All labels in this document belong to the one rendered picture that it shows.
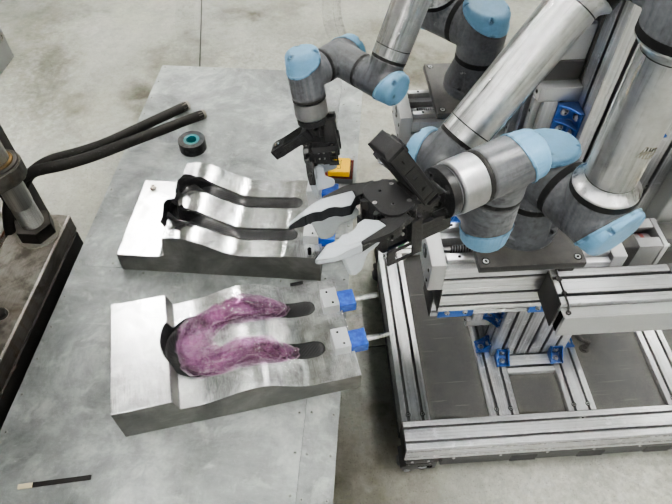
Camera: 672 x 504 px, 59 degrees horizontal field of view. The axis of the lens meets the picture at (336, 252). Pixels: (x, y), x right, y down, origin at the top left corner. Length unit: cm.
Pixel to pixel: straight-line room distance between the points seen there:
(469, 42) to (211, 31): 263
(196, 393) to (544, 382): 123
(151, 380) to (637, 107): 98
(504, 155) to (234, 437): 80
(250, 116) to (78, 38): 234
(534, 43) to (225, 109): 125
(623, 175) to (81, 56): 338
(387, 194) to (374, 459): 148
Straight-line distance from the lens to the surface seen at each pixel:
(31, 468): 139
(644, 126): 99
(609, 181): 106
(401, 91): 129
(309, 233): 142
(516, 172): 81
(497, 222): 87
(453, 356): 207
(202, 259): 147
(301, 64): 128
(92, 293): 157
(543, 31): 93
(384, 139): 69
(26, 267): 171
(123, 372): 129
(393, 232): 69
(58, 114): 356
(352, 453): 212
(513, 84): 93
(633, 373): 223
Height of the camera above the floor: 199
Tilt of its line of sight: 51 degrees down
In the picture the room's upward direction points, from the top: straight up
